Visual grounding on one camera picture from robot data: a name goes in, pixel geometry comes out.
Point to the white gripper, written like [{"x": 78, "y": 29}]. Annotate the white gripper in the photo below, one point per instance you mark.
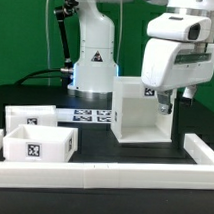
[{"x": 170, "y": 64}]

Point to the white drawer cabinet box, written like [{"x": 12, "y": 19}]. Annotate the white drawer cabinet box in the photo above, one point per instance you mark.
[{"x": 135, "y": 113}]

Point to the white drawer tray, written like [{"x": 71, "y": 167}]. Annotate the white drawer tray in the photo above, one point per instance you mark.
[
  {"x": 30, "y": 114},
  {"x": 40, "y": 144}
]

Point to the white front drawer tray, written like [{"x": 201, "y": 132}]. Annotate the white front drawer tray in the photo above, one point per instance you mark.
[{"x": 40, "y": 144}]

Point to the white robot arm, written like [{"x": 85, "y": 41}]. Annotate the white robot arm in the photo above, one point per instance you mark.
[{"x": 90, "y": 37}]

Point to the white fiducial marker sheet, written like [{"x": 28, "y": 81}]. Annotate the white fiducial marker sheet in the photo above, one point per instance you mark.
[{"x": 84, "y": 116}]

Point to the white right barrier rail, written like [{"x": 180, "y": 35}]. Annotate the white right barrier rail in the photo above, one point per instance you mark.
[{"x": 200, "y": 152}]

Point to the white front barrier rail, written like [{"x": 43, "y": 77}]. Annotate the white front barrier rail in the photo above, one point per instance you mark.
[{"x": 107, "y": 175}]

